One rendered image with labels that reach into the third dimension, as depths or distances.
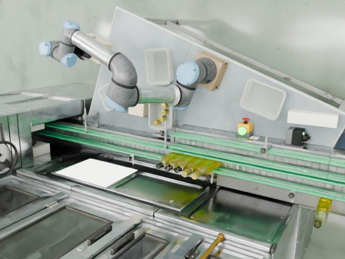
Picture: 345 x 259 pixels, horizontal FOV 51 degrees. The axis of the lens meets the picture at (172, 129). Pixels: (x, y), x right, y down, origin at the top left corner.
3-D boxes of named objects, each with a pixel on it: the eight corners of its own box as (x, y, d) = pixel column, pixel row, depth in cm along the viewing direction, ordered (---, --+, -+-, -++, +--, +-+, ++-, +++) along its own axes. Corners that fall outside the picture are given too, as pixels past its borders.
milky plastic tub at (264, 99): (253, 75, 201) (248, 77, 194) (291, 89, 192) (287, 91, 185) (243, 104, 207) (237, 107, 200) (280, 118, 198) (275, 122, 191)
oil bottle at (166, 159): (176, 157, 221) (158, 167, 204) (177, 148, 220) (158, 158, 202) (185, 159, 219) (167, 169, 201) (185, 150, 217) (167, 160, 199)
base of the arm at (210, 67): (196, 54, 205) (187, 54, 197) (219, 60, 198) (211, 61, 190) (191, 79, 210) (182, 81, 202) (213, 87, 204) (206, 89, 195)
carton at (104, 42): (92, 33, 214) (83, 33, 207) (112, 44, 208) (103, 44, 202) (88, 52, 219) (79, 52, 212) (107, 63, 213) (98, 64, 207)
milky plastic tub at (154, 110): (155, 125, 240) (148, 128, 233) (155, 92, 234) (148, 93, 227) (177, 129, 232) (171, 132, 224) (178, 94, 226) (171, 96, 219)
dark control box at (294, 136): (288, 140, 197) (285, 143, 190) (290, 126, 195) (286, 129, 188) (304, 142, 193) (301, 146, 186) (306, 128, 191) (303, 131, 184)
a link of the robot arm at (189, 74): (210, 67, 191) (198, 68, 180) (200, 89, 197) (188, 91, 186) (192, 56, 196) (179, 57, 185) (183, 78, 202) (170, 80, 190)
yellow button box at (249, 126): (241, 132, 210) (236, 135, 204) (242, 119, 208) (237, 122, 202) (252, 134, 207) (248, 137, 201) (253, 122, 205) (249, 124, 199)
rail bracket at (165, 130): (169, 145, 222) (158, 150, 211) (169, 118, 218) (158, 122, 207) (173, 145, 220) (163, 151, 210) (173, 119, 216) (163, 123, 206)
